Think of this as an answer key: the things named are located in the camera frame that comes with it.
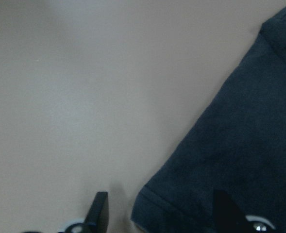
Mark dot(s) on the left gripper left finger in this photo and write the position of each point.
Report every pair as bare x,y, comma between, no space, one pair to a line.
96,220

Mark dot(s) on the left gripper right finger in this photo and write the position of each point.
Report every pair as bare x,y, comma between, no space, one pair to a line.
227,216

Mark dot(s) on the black t-shirt with logo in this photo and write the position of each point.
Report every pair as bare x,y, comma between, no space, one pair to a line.
237,145

